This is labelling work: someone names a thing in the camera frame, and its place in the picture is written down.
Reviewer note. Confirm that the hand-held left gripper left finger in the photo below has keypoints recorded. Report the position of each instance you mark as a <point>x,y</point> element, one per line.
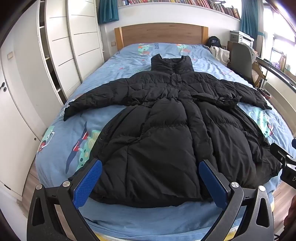
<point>89,183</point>

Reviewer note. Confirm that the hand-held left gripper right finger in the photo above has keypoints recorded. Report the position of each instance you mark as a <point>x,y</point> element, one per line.
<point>212,183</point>

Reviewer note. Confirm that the black puffer coat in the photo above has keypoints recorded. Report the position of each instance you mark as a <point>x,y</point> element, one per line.
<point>161,129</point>

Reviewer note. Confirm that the white clothes pile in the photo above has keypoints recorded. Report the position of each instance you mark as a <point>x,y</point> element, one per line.
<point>219,54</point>

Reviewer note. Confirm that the bed with blue printed sheet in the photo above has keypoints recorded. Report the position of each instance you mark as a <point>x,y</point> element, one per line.
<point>76,125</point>

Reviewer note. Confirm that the grey chair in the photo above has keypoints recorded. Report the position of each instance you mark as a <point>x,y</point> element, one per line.
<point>241,58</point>

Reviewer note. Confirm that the white wardrobe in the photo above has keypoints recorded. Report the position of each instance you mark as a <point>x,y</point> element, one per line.
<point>69,46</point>

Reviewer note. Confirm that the black backpack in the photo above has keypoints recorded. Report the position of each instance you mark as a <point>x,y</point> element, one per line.
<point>213,42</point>

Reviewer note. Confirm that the white printer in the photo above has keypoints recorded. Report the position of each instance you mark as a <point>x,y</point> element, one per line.
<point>241,38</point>

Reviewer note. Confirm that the teal curtain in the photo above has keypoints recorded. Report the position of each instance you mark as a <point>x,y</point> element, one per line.
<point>249,20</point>
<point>108,10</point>

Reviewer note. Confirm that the wooden headboard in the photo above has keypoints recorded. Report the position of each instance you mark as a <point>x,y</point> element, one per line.
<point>161,33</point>

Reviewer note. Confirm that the row of books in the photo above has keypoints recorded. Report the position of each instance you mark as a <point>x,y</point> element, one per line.
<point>185,4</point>

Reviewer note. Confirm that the metal rail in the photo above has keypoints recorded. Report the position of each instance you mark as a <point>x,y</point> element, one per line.
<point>277,69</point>

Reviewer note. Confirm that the wall light switch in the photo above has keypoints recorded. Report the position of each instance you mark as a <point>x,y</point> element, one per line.
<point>10,55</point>

